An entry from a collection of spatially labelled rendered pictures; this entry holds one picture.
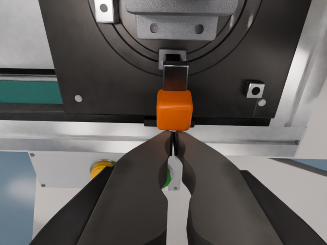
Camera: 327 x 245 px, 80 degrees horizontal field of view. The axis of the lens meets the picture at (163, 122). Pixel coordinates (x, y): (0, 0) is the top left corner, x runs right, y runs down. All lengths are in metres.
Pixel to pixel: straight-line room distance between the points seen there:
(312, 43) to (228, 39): 0.10
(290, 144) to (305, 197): 0.27
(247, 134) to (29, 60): 0.29
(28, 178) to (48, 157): 1.66
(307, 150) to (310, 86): 0.22
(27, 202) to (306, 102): 2.14
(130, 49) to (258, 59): 0.12
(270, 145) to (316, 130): 0.17
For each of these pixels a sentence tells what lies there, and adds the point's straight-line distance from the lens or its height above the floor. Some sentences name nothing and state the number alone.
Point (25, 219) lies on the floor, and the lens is 2.42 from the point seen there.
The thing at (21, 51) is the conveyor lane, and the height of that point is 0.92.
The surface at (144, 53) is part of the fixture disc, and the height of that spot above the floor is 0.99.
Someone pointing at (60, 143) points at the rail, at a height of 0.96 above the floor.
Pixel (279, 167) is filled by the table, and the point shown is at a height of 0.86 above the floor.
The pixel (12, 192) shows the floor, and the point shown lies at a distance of 2.18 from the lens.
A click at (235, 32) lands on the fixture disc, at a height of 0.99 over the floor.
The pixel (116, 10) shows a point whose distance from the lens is 0.18.
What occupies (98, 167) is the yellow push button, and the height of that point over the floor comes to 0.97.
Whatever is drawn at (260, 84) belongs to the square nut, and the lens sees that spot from 0.22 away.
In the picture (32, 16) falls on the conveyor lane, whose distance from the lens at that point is 0.30.
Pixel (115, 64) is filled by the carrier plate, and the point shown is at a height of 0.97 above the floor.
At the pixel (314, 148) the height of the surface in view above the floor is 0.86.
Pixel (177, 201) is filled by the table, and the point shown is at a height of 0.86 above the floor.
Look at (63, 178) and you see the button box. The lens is 0.33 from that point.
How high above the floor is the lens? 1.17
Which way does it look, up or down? 62 degrees down
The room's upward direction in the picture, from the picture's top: 178 degrees counter-clockwise
